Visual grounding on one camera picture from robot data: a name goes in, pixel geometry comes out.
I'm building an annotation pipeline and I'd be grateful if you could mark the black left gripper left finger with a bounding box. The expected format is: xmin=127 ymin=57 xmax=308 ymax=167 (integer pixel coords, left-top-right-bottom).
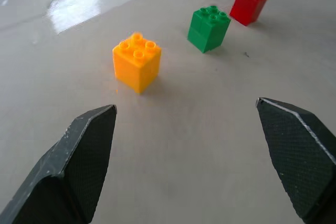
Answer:
xmin=0 ymin=104 xmax=118 ymax=224

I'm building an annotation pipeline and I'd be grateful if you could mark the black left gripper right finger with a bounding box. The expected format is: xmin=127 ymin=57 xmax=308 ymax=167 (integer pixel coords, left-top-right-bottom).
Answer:
xmin=255 ymin=97 xmax=336 ymax=224

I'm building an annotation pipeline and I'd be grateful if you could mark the yellow building block cube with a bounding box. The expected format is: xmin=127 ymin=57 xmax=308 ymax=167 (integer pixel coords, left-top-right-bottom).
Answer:
xmin=112 ymin=32 xmax=162 ymax=94

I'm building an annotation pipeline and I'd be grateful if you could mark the green building block cube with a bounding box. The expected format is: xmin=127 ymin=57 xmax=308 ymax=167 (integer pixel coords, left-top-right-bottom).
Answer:
xmin=187 ymin=5 xmax=232 ymax=54

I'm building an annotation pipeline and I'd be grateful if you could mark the red building block cube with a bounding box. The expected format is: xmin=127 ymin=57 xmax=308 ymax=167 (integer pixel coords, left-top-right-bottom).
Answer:
xmin=229 ymin=0 xmax=269 ymax=27

